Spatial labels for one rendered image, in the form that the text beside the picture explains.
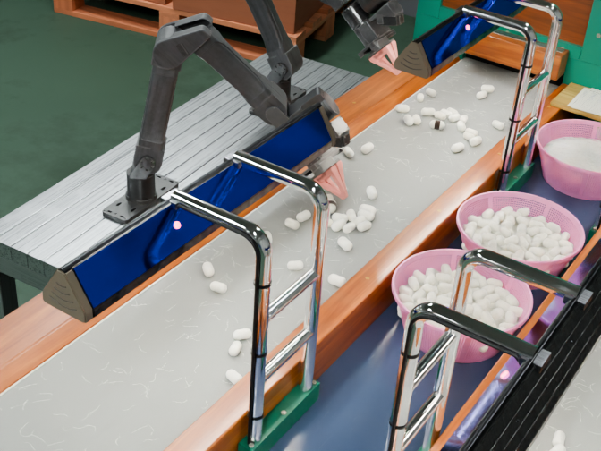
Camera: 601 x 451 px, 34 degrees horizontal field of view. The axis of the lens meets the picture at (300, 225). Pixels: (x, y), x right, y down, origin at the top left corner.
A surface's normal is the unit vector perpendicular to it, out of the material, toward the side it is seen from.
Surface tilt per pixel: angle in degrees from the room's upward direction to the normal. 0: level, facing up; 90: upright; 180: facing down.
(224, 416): 0
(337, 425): 0
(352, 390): 0
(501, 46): 90
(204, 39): 90
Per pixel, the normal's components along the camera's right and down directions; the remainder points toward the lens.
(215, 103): 0.07, -0.83
